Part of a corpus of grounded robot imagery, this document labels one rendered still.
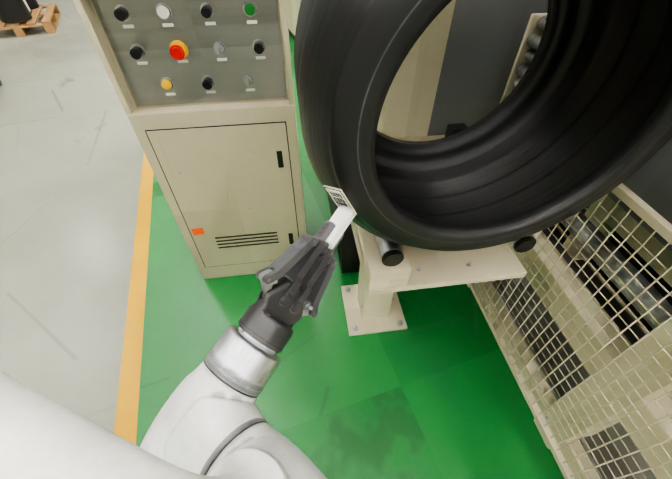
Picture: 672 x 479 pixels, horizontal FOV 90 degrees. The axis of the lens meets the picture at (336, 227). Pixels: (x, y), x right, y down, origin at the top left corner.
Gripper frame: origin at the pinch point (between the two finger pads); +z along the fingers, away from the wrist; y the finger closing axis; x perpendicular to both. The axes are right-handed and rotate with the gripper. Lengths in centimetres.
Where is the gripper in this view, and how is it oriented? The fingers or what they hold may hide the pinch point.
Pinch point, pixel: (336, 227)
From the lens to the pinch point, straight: 53.4
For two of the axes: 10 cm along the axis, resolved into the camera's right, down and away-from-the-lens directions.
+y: 4.9, 5.7, 6.6
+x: 6.7, 2.3, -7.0
